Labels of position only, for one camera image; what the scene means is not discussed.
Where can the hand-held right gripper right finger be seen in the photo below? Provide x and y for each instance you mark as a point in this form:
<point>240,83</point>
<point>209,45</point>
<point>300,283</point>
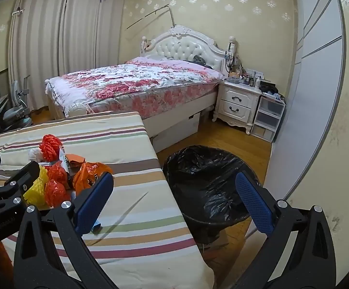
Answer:
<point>254,204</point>

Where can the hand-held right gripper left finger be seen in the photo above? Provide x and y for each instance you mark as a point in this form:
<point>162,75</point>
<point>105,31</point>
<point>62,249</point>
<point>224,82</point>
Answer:
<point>93,200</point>

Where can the yellow foam net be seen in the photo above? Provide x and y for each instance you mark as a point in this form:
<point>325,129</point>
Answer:
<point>36,191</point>

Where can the white tissue wad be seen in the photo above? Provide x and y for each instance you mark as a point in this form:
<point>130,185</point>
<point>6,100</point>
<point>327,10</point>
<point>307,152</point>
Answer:
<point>34,154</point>

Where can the orange plastic bag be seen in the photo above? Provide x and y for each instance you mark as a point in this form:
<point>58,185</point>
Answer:
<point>87,174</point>

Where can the orange mesh ball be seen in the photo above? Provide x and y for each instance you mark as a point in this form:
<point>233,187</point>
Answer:
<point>50,147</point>

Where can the white and teal tube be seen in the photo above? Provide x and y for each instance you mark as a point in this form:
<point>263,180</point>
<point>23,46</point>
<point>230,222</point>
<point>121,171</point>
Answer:
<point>62,155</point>

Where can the orange paper piece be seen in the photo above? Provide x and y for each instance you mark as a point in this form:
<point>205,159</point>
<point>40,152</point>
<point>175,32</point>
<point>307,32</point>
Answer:
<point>76,159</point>

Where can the bin with black bag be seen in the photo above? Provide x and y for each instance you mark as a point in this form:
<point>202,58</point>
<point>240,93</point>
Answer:
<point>204,180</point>

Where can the striped cloth-covered table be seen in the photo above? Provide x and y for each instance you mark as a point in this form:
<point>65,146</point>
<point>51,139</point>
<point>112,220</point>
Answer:
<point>138,162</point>

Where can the grey desk chair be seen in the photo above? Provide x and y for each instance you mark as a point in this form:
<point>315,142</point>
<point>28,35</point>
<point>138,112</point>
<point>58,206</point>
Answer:
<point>18,108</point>

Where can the plastic drawer unit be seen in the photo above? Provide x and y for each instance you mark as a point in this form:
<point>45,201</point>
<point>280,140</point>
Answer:
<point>267,117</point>

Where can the white nightstand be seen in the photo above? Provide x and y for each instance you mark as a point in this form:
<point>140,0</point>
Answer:
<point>237,102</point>

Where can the white storage box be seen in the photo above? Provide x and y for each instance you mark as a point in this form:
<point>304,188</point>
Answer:
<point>177,129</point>

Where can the dark cloth pile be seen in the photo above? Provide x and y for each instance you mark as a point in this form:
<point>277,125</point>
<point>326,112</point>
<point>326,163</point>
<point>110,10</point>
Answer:
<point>270,90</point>

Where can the wide beige curtain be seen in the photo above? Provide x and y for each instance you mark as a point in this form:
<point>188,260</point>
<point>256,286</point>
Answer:
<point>39,51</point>

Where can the white sliding wardrobe door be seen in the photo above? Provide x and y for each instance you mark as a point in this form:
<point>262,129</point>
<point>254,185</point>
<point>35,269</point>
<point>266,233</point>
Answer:
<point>313,96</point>

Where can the pink floral blanket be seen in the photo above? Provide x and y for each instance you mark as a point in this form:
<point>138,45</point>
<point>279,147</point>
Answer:
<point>138,81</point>

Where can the cluster of small bottles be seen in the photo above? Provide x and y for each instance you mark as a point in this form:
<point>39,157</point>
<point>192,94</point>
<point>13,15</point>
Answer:
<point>243,76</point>

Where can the narrow beige curtain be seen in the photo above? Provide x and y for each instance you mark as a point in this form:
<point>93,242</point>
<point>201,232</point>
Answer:
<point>96,36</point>

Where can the bed with floral quilt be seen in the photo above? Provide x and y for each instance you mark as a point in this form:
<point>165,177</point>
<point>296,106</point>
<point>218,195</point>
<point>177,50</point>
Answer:
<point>183,45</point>

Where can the thin metal rod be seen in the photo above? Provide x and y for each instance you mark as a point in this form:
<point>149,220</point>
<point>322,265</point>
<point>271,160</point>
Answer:
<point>150,16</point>

